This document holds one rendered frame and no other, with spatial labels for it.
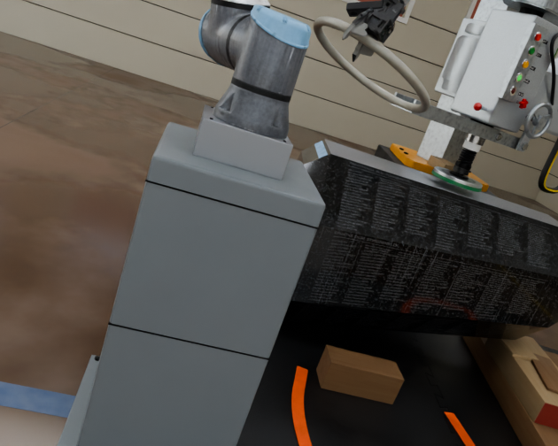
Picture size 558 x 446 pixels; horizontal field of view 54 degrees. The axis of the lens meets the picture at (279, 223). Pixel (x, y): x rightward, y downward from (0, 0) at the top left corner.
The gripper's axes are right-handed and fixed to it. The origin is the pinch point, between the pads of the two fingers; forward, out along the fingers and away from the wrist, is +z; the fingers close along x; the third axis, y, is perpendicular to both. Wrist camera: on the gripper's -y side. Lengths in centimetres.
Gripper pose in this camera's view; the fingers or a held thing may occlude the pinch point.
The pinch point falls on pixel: (345, 49)
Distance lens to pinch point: 178.0
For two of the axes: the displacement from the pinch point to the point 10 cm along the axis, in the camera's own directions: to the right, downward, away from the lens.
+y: 7.2, 5.9, -3.6
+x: 3.3, 1.6, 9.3
